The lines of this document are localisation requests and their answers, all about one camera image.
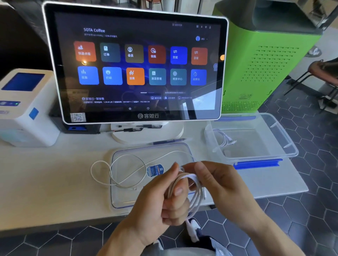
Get white and blue shoe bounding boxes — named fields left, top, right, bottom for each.
left=184, top=218, right=202, bottom=242

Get blue pen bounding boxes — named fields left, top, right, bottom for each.
left=146, top=137, right=187, bottom=146

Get white label printer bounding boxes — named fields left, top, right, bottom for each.
left=0, top=68, right=61, bottom=148

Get person's left hand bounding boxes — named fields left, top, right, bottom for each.
left=124, top=162, right=191, bottom=245

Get green machine cabinet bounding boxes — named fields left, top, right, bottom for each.
left=212, top=0, right=324, bottom=114

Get person's dark trousers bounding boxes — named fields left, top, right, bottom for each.
left=153, top=235, right=233, bottom=256

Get clear plastic container blue clips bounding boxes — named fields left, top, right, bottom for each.
left=204, top=113, right=299, bottom=170

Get white-framed touchscreen monitor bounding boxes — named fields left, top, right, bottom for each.
left=42, top=1, right=230, bottom=125

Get person's right forearm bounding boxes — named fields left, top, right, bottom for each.
left=224, top=206, right=307, bottom=256

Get brown chair with black legs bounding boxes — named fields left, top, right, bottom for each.
left=284, top=57, right=338, bottom=114

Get long white cable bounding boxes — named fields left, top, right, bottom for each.
left=90, top=150, right=206, bottom=220

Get black box with blue slot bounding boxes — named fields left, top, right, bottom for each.
left=49, top=100, right=102, bottom=135

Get short coiled white cable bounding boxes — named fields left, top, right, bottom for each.
left=212, top=128, right=237, bottom=148

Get person's right hand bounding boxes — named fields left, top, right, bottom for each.
left=181, top=161, right=258, bottom=225

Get round blue sticker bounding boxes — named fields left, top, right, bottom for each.
left=146, top=164, right=164, bottom=178

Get person's left forearm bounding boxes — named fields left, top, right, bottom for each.
left=101, top=219, right=149, bottom=256

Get clear plastic container lid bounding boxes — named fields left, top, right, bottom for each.
left=109, top=143, right=215, bottom=210

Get white monitor stand base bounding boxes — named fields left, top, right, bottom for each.
left=110, top=122, right=184, bottom=144

